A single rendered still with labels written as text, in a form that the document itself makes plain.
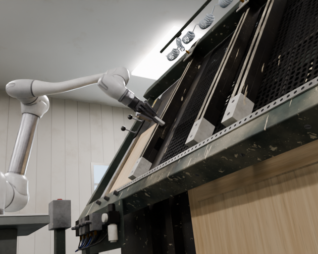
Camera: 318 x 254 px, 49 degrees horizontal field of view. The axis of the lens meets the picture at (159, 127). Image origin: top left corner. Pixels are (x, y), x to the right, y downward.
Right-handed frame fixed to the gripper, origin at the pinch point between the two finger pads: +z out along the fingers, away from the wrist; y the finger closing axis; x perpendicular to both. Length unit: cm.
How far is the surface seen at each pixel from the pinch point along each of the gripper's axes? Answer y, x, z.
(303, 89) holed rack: -42, -107, 5
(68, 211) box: -51, 70, -8
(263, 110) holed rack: -41, -92, 4
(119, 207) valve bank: -53, 9, 5
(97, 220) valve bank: -61, 23, 1
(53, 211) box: -56, 69, -16
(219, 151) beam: -50, -73, 5
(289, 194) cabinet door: -50, -77, 34
